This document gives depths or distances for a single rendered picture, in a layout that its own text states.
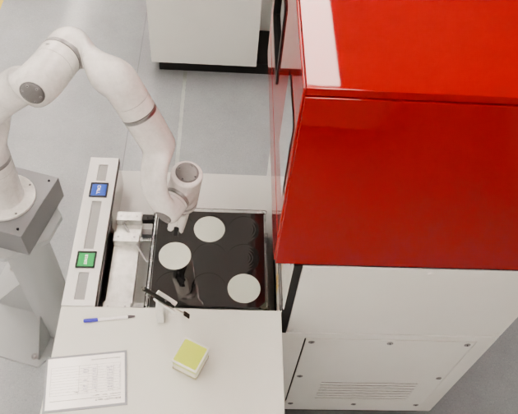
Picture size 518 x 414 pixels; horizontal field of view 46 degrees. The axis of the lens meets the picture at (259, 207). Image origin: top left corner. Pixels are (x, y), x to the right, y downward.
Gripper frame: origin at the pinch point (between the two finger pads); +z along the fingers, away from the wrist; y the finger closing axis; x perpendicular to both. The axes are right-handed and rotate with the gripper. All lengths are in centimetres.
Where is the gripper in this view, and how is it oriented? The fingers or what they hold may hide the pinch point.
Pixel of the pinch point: (178, 227)
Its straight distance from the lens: 187.3
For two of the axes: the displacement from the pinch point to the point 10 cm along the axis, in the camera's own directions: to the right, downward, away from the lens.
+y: -1.7, 8.5, -5.1
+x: 9.7, 2.4, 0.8
